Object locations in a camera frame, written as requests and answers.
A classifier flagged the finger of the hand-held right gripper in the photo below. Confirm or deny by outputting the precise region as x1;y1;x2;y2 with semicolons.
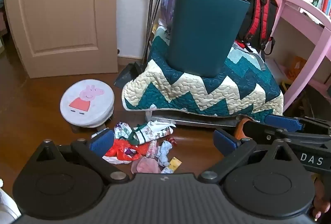
265;114;331;134
244;119;331;145

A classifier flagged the dark grey dustpan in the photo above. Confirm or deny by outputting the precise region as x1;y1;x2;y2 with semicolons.
114;0;166;88

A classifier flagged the red black backpack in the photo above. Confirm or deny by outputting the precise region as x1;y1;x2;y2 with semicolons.
234;0;278;56

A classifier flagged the purple white wrapper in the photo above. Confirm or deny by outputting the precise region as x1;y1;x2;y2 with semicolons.
114;122;132;140

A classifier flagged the orange bag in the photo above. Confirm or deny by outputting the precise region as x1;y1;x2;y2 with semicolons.
286;56;307;79

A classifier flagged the red plastic bag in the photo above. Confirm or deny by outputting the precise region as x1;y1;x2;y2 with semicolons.
103;139;141;165

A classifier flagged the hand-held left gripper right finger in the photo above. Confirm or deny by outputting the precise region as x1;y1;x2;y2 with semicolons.
198;129;302;184

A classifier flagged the white printed green-trim bag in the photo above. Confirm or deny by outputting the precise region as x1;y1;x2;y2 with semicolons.
128;120;176;147

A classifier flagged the blue white crumpled wrapper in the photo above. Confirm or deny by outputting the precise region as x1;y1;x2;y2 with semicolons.
158;140;173;167

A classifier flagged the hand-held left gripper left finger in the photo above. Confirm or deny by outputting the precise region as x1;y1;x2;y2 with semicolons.
34;129;130;184

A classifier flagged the round pig print stool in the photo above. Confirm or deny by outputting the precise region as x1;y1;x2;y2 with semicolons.
59;79;115;134

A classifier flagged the pink mesh net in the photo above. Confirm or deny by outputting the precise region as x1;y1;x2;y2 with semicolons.
131;155;162;175

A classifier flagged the yellow wrapper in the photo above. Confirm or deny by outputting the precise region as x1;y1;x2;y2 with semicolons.
163;157;181;174

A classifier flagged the white cloth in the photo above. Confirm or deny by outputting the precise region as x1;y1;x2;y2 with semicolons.
0;179;21;224

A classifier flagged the teal cream zigzag quilt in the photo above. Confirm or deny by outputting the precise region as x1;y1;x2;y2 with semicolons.
121;25;284;121

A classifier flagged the person's right hand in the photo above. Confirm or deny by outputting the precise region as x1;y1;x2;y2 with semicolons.
312;177;331;222

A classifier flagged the pink desk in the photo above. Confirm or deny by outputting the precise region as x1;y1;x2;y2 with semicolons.
269;0;331;113

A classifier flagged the beige wooden door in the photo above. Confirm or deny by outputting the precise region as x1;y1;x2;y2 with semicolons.
2;0;119;79

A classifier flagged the teal plastic bin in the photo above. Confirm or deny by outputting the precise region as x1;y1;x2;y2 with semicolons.
165;0;251;78

